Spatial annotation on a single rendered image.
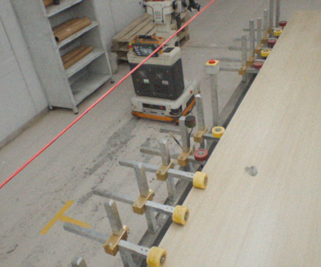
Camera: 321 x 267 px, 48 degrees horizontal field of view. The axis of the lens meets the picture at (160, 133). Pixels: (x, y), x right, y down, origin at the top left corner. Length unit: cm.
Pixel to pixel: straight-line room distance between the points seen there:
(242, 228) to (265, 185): 31
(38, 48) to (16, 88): 54
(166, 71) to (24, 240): 208
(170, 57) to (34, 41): 166
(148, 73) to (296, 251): 273
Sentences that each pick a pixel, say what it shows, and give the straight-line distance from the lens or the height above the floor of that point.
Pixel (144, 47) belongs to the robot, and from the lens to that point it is 372.
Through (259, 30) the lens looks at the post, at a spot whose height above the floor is 99.
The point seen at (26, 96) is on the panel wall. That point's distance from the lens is 468.
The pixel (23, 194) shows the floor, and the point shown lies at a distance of 370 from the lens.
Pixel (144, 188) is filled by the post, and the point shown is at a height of 103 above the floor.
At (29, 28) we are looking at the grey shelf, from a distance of 449.
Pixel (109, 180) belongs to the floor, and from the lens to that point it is 346.
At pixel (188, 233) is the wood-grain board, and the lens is 169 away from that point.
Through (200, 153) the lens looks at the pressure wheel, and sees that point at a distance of 209.
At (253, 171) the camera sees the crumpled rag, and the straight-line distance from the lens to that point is 197.
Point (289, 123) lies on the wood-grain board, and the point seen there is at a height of 90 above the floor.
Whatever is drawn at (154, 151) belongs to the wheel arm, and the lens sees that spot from 224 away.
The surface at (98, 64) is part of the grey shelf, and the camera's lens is 528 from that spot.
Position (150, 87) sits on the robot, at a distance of 398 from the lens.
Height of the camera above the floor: 220
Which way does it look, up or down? 34 degrees down
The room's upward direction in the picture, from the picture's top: 10 degrees counter-clockwise
